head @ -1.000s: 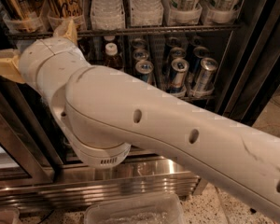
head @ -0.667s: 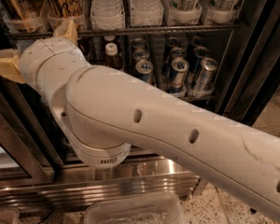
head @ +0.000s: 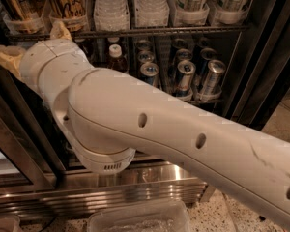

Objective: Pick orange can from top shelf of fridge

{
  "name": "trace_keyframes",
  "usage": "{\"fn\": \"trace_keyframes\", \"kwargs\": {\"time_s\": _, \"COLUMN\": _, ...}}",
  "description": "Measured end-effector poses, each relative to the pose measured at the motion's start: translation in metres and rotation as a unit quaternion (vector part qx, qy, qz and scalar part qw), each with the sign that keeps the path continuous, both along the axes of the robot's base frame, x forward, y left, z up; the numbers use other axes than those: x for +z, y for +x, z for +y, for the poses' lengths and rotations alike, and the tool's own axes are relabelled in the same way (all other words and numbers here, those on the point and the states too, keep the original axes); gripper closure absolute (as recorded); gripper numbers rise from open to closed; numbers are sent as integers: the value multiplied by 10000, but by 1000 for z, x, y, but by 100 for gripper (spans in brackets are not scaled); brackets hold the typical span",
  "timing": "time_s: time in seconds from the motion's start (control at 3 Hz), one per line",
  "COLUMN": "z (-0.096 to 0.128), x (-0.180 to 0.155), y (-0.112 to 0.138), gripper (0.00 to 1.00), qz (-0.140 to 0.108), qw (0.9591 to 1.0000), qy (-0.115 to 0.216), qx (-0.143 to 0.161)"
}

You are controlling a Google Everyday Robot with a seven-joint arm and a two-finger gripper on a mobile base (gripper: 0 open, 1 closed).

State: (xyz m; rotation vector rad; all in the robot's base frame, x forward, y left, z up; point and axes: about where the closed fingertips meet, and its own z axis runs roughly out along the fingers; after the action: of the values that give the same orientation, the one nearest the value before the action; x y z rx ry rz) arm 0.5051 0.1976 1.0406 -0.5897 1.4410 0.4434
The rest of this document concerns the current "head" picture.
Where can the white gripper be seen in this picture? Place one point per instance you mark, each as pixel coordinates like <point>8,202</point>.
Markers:
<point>35,59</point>

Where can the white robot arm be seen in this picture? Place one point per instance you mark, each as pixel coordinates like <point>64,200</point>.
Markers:
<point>107,116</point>

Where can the left fridge sliding door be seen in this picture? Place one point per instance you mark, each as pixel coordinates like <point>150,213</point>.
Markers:
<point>24,148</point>

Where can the blue silver can front left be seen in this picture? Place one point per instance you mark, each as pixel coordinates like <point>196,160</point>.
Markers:
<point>149,73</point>

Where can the blue silver can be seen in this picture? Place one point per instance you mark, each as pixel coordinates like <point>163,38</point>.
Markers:
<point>149,73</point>
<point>182,78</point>

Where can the stainless fridge base grille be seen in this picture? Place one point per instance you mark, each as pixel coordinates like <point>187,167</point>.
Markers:
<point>81,192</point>

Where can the blue silver can front middle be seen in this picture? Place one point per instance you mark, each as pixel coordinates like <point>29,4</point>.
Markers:
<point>182,78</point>

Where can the green white can left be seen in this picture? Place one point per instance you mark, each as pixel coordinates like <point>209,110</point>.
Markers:
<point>188,12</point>

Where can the green white can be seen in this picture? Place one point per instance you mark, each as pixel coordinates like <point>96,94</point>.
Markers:
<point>188,12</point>
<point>227,12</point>

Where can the silver can front right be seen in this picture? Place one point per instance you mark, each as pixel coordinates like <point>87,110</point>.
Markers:
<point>208,85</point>

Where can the green white can right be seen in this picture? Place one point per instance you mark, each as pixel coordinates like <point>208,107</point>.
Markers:
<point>227,12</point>

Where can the open glass fridge door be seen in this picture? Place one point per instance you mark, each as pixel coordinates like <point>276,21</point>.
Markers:
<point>258,74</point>

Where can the clear water bottle left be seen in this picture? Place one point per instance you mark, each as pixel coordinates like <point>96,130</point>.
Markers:
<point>111,15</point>

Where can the clear water bottle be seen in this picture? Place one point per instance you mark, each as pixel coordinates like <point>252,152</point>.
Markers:
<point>151,13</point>
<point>111,15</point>

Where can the tea bottle front right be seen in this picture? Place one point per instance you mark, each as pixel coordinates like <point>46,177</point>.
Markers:
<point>116,60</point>

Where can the clear water bottle right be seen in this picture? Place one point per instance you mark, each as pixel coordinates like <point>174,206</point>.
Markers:
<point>151,13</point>

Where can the clear plastic bin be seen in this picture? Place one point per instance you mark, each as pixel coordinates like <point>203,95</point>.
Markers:
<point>165,215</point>

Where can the top wire shelf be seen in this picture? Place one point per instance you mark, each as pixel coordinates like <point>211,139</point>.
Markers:
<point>161,31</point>

